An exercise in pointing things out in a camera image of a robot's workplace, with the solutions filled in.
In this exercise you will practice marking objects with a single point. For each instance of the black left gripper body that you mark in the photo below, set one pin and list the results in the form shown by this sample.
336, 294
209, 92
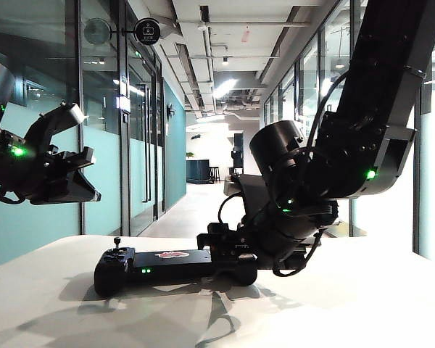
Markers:
50, 174

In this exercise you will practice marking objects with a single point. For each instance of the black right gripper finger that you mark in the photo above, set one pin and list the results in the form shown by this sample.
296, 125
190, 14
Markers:
224, 261
248, 261

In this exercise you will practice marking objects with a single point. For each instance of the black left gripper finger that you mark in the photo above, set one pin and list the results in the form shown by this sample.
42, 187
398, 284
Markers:
84, 157
81, 190

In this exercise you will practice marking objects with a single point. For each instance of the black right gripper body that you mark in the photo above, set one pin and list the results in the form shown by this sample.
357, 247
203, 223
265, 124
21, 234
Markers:
224, 239

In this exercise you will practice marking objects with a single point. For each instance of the black remote control with joysticks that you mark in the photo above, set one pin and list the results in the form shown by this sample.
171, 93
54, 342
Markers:
166, 268

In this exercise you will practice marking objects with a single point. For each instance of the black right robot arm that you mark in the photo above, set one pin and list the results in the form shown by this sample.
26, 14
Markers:
384, 54

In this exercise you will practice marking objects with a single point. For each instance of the lit door sign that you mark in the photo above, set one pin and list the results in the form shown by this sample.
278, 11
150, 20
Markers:
123, 103

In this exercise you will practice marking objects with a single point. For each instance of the dark bar stool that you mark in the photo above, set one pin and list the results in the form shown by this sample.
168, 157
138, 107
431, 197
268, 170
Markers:
215, 174

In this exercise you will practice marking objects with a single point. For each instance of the dark bar counter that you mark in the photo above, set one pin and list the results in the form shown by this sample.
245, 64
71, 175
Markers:
198, 172

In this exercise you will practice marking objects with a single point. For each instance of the tall black cabinet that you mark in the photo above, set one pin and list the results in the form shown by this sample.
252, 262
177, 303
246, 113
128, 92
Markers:
238, 152

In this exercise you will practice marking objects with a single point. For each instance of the small green potted plant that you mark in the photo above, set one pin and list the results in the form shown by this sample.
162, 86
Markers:
190, 156

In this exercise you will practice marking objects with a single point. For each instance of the long linear ceiling light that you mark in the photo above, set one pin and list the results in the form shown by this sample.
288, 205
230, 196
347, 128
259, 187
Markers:
224, 88
210, 118

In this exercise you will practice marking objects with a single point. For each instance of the round black hanging sign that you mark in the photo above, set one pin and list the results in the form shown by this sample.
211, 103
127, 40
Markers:
147, 32

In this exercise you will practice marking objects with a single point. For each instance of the small ceiling spotlight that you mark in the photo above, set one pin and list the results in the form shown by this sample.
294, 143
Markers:
225, 61

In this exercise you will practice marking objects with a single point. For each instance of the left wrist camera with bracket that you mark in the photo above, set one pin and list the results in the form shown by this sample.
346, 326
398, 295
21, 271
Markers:
67, 114

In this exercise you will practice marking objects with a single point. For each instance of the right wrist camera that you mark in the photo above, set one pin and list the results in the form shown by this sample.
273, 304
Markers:
252, 192

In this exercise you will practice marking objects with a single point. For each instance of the black wall ornament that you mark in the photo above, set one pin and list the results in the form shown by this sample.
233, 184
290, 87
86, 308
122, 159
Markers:
171, 111

